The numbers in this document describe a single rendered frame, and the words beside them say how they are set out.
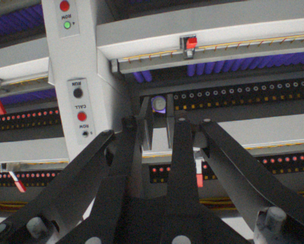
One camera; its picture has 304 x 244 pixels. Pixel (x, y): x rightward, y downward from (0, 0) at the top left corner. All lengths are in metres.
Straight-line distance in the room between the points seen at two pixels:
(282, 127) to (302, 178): 0.33
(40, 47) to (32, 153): 0.22
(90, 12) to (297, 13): 0.34
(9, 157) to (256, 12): 0.56
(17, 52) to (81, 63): 0.15
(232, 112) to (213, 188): 0.24
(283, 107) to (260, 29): 0.28
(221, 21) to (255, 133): 0.20
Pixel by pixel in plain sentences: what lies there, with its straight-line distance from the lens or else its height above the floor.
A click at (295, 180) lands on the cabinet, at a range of 0.69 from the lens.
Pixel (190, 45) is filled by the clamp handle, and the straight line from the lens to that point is 0.28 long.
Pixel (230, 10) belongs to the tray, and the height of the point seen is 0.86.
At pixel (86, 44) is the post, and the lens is 0.36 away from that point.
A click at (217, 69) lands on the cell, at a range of 0.45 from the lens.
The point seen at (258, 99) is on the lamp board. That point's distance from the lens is 0.52.
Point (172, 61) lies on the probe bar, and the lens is 0.37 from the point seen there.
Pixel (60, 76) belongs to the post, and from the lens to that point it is 0.38.
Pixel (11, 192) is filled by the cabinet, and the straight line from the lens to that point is 0.88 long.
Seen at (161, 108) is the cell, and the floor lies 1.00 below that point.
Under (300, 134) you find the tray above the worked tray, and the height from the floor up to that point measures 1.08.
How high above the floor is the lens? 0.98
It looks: 9 degrees up
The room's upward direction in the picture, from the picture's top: 173 degrees clockwise
